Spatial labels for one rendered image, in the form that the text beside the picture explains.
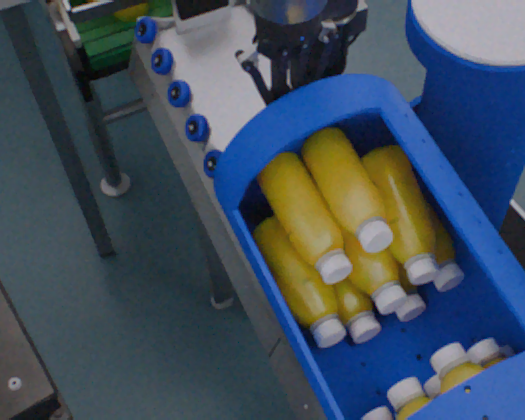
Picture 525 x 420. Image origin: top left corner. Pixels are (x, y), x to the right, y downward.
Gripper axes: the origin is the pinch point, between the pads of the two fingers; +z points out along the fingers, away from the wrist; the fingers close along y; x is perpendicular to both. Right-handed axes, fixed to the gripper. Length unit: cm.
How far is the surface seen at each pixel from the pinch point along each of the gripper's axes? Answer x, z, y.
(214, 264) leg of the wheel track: -30, 91, 6
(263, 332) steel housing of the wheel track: 14.6, 30.0, 11.2
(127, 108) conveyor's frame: -76, 85, 9
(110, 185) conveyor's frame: -75, 112, 19
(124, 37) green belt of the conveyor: -45, 26, 11
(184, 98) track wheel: -22.2, 18.8, 7.9
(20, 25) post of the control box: -57, 28, 26
